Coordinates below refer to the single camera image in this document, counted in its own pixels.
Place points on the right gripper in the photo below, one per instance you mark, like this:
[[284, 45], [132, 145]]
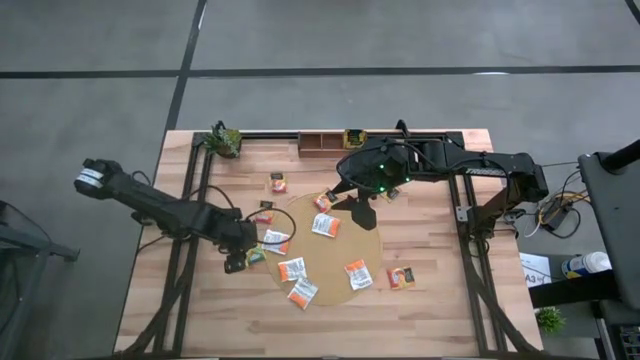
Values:
[[377, 185]]

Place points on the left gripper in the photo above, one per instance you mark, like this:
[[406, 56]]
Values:
[[240, 235]]

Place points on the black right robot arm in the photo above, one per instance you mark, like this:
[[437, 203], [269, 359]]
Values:
[[480, 171]]

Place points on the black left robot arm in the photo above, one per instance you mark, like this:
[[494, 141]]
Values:
[[150, 205]]

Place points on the wooden three-compartment organiser box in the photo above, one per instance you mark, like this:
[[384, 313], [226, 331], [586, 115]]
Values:
[[325, 154]]

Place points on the round woven straw placemat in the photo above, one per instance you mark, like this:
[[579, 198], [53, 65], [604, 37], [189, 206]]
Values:
[[330, 255]]

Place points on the black table clamp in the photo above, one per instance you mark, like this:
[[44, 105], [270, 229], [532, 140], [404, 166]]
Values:
[[400, 125], [219, 124]]

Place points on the small potted succulent plant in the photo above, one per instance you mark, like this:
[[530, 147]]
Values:
[[225, 142]]

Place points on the black base connector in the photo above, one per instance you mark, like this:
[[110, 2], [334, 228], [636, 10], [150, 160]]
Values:
[[514, 216]]

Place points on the black power brick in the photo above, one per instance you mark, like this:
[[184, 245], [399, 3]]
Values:
[[555, 215]]

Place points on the grey metal stand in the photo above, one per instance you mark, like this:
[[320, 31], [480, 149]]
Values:
[[35, 245]]

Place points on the small green potted plant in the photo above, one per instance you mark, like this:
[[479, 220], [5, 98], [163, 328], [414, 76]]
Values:
[[550, 320]]

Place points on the black shelf board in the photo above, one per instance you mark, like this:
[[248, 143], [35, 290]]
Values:
[[575, 292]]

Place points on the white plastic bottle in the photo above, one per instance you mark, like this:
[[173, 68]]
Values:
[[585, 264]]

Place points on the dark grey cart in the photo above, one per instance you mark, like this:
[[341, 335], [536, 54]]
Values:
[[620, 225]]

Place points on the black pole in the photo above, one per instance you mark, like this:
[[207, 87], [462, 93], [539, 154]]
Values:
[[622, 157]]

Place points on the grey base bracket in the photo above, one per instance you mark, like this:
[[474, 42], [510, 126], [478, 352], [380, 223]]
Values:
[[462, 214]]

